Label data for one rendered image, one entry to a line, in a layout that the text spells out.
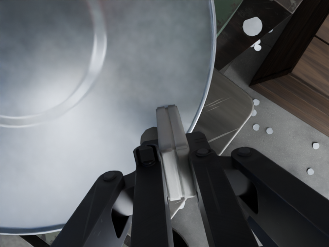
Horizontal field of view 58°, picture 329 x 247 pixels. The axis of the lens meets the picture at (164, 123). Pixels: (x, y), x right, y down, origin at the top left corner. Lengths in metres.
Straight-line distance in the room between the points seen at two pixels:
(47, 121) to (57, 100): 0.02
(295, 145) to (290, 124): 0.07
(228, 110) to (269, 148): 0.84
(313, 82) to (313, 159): 0.45
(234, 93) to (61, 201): 0.15
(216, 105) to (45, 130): 0.13
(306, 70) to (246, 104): 0.50
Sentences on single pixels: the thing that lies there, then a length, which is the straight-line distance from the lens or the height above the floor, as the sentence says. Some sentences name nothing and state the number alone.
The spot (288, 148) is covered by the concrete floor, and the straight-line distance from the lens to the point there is 1.09.
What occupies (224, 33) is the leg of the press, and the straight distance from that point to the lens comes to 0.63.
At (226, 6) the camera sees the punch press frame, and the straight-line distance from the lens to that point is 0.38.
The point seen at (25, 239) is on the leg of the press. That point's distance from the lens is 0.43.
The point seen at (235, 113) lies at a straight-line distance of 0.23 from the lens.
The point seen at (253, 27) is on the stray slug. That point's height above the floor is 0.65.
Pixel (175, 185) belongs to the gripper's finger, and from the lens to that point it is 0.15.
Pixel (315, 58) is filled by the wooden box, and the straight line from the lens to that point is 0.73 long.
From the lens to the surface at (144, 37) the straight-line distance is 0.23.
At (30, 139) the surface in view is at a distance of 0.24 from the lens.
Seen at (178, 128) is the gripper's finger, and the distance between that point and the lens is 0.17.
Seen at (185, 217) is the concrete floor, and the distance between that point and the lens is 1.07.
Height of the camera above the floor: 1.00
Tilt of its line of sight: 88 degrees down
